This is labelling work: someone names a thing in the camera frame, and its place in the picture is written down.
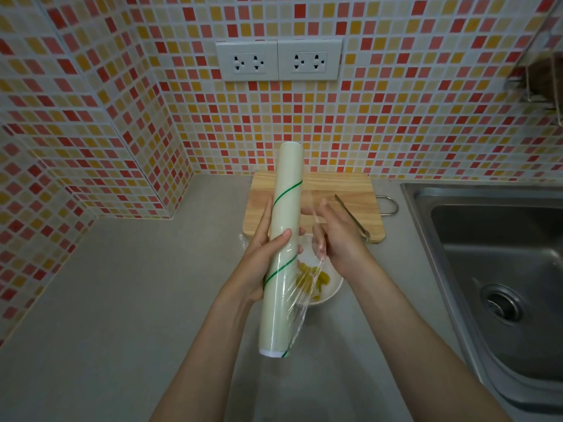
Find person's right forearm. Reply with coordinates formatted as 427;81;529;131
339;258;514;422

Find cling film roll green stripe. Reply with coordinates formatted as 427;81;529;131
259;142;329;360

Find metal sink drain strainer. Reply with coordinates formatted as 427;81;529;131
480;283;524;324

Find stainless steel sink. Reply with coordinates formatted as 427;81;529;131
400;180;563;414

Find person's left forearm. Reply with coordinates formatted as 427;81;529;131
150;277;265;422

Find metal kitchen knife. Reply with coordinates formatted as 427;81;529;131
334;193;373;241

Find yellow food pieces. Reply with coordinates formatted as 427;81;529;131
296;258;331;302

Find metal wire wall rack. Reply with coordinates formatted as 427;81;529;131
503;52;563;128

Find wooden cutting board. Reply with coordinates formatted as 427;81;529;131
242;171;399;245

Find person's right hand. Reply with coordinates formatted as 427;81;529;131
311;200;376;280

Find person's left hand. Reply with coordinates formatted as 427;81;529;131
235;198;305;304

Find white bowl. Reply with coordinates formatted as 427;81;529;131
240;234;344;307

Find white double wall socket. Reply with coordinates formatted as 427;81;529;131
277;38;343;82
216;40;279;82

